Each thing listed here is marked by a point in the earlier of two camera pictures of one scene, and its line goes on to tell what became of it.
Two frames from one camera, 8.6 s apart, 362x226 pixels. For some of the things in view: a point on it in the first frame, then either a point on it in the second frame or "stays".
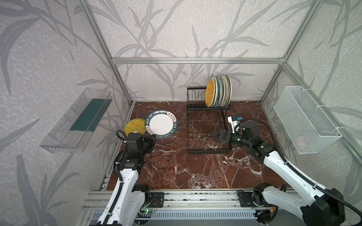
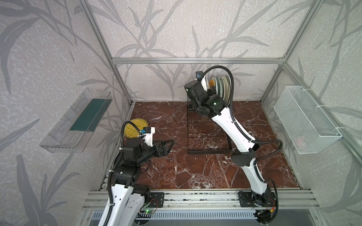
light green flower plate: x=219 y=92 stays
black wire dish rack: x=205 y=124 stays
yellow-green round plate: x=135 y=125 stays
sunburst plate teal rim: x=226 y=86 stays
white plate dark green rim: x=162 y=123 to x=204 y=83
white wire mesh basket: x=308 y=129 stays
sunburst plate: x=223 y=88 stays
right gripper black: x=223 y=133 to x=210 y=92
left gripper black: x=150 y=140 to x=163 y=152
